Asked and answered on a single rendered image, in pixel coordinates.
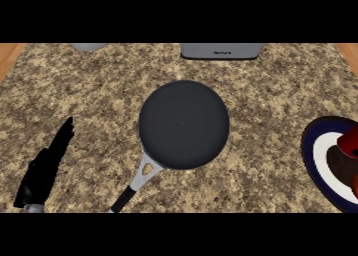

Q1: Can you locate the red tomato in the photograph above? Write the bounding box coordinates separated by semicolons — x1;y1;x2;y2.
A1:
335;119;358;160

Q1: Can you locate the navy and white plate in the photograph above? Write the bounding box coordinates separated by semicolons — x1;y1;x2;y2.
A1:
300;115;358;214

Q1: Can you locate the dark grey frying pan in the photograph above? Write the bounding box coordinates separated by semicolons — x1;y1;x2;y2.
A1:
108;79;230;214

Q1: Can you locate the grey appliance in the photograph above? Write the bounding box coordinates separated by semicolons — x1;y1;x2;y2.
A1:
179;42;264;61

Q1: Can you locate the pale grey round object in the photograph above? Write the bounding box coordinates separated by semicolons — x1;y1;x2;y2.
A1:
69;42;109;52

